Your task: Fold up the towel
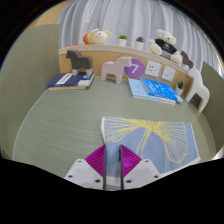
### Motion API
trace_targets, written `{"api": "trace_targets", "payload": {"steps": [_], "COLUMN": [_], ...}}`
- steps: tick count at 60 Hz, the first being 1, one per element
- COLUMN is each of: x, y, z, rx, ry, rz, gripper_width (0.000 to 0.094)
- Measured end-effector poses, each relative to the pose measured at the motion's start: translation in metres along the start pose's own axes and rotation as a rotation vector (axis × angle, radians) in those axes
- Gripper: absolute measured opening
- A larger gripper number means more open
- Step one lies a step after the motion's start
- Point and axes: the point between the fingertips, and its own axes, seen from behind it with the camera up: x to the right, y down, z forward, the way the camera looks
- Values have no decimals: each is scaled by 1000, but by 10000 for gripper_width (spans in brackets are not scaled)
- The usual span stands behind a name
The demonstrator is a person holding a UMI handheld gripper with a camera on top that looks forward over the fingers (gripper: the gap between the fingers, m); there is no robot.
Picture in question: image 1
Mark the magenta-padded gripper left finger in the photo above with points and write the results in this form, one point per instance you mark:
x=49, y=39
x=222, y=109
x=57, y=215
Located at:
x=83, y=171

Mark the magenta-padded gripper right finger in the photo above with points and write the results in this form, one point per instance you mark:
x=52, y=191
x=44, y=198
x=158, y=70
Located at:
x=141, y=171

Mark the light blue book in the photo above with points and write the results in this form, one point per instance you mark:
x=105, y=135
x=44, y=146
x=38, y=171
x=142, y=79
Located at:
x=136, y=90

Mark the bright blue book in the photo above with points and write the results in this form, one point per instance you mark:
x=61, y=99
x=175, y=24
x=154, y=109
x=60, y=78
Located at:
x=161, y=90

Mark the small potted plant white pot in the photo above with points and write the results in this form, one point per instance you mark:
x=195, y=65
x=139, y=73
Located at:
x=179, y=90
x=139, y=44
x=122, y=42

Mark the dark blue book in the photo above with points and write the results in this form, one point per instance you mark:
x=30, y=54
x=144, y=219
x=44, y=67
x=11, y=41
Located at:
x=68, y=81

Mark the purple round number sign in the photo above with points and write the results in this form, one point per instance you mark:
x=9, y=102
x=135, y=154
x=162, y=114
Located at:
x=136, y=70

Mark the large white wooden horse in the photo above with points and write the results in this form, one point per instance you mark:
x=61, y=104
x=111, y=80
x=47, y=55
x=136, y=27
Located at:
x=200, y=88

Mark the green divider panel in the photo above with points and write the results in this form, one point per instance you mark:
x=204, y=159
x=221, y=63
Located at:
x=215, y=100
x=23, y=83

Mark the pink wooden horse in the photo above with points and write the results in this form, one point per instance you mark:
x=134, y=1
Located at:
x=115, y=68

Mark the dark grey wooden horse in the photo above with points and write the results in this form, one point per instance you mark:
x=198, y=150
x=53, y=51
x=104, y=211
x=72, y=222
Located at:
x=80, y=61

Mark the wooden ledge shelf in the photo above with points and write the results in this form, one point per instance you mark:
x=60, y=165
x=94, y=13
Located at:
x=100, y=53

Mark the small black wooden horse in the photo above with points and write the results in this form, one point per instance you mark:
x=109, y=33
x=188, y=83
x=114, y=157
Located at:
x=186, y=60

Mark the white teddy bear black shirt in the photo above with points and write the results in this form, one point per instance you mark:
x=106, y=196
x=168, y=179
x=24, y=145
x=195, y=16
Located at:
x=165, y=45

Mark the orange and white plush toy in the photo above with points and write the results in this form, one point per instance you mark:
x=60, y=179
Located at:
x=98, y=36

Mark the white pleated curtain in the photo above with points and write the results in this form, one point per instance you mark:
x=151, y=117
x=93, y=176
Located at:
x=133, y=16

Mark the white wall socket plate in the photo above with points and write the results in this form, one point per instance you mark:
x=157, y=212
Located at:
x=168, y=74
x=153, y=69

